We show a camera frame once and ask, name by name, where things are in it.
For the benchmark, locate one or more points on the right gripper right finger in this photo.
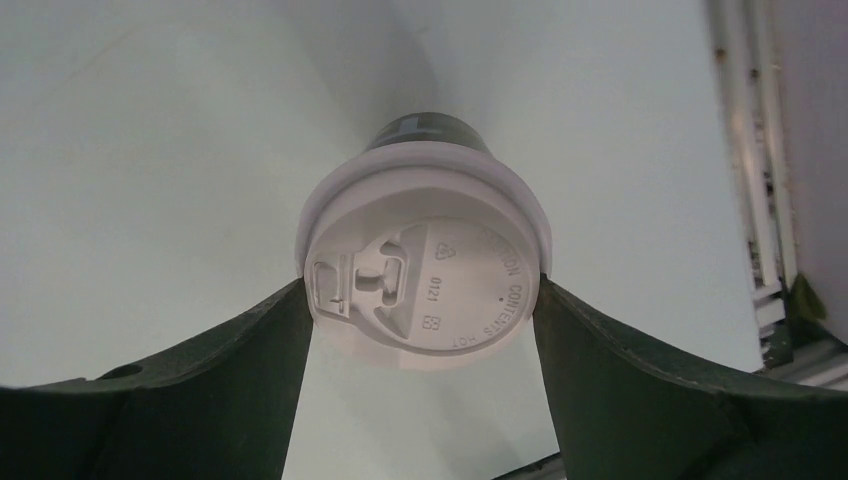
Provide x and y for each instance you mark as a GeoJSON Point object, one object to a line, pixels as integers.
{"type": "Point", "coordinates": [662, 424]}

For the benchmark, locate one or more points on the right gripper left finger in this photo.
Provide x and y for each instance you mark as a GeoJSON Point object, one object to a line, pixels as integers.
{"type": "Point", "coordinates": [220, 405]}

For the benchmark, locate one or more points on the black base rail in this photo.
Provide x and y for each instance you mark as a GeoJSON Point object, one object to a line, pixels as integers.
{"type": "Point", "coordinates": [795, 358]}

